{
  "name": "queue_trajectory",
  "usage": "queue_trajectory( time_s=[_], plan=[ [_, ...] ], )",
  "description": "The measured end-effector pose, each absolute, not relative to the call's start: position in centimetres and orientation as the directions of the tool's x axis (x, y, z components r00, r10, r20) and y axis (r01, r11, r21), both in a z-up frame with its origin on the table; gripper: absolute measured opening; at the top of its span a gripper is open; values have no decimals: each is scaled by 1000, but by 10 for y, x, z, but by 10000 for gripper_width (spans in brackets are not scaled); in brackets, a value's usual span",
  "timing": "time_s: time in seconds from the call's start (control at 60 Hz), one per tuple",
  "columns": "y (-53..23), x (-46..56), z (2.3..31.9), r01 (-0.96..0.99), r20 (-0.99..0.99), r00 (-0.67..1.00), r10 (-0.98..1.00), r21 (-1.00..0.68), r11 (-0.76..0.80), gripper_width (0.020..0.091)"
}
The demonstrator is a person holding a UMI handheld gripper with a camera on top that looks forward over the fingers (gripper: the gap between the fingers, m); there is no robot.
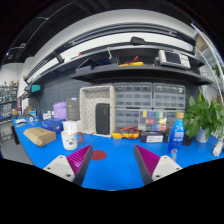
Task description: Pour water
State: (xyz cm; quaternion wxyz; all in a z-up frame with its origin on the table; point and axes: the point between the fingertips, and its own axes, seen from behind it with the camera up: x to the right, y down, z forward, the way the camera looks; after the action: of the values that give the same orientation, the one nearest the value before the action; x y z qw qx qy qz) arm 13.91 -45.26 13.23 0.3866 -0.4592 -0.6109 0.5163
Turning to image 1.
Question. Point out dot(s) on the blue drink bottle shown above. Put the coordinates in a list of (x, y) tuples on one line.
[(175, 140)]

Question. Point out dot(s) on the dark grey carton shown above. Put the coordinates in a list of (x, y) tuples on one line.
[(72, 109)]

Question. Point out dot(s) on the small white adapter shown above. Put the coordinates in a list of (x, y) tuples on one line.
[(217, 149)]

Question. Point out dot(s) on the yellow multimeter with red leads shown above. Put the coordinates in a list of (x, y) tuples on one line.
[(128, 133)]

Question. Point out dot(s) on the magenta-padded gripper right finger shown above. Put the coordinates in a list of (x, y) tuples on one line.
[(163, 168)]

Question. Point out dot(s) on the clear box of coloured tubing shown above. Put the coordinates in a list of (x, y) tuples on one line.
[(152, 121)]

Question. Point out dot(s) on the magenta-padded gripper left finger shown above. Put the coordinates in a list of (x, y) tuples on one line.
[(60, 168)]

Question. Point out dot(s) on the brown cardboard box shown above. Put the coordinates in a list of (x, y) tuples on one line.
[(39, 136)]

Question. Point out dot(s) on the white metal rack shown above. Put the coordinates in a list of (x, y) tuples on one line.
[(208, 45)]

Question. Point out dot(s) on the black box with white label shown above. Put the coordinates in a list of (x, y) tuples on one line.
[(151, 137)]

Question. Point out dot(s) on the grey small-parts drawer cabinet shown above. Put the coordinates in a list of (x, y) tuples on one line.
[(169, 96), (174, 115), (126, 120), (133, 95)]

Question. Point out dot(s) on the beige dotted storage crate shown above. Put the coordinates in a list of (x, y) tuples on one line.
[(88, 110)]

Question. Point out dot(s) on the dark overhead shelf with equipment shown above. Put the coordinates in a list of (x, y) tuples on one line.
[(140, 74)]

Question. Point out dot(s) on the distant shelf unit with items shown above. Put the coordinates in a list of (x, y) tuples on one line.
[(8, 94)]

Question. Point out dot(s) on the teal lamp head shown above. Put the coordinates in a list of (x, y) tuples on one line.
[(35, 88)]

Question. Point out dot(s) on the flat round red coaster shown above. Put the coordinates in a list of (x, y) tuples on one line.
[(99, 155)]

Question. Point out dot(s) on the black upright speaker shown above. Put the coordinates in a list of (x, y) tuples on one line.
[(102, 118)]

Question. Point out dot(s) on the green potted plant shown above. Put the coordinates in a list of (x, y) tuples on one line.
[(201, 116)]

